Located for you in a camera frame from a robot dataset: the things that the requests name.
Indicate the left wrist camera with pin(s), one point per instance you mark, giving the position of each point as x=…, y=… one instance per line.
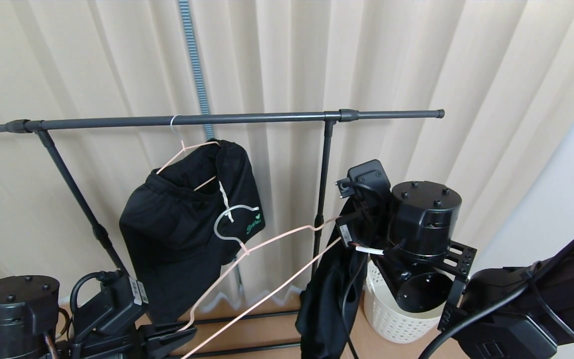
x=112, y=304

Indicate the black garment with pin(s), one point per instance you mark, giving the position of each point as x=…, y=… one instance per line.
x=327, y=309

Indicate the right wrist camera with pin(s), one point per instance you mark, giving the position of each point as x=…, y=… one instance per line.
x=366, y=179

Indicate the white laundry basket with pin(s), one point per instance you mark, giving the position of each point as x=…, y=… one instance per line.
x=391, y=319

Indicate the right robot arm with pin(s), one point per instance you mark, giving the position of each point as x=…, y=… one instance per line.
x=424, y=219

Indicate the black shorts with green print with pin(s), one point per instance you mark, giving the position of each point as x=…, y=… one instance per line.
x=167, y=239

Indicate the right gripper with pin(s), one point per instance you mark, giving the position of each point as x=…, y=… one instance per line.
x=371, y=227

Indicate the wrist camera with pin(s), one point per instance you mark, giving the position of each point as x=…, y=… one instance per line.
x=112, y=304
x=366, y=179

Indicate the white curtain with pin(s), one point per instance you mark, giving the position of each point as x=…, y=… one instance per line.
x=366, y=50

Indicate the black clothes rack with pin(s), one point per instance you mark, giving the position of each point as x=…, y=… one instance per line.
x=267, y=118

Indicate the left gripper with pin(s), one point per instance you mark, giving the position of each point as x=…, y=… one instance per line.
x=117, y=349

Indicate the pink clothes hanger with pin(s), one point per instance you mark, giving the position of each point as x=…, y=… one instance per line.
x=182, y=146
x=243, y=248

